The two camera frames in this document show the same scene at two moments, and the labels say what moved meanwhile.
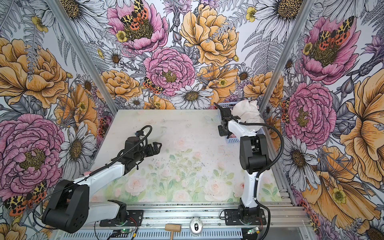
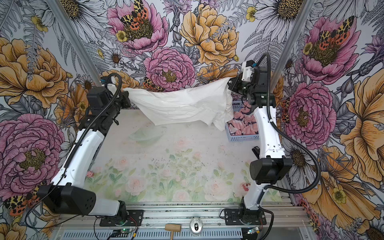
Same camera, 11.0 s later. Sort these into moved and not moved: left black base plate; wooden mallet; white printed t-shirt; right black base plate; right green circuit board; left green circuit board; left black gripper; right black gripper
Moved: right black gripper; white printed t-shirt; left black gripper
Not moved: right black base plate; right green circuit board; left green circuit board; wooden mallet; left black base plate
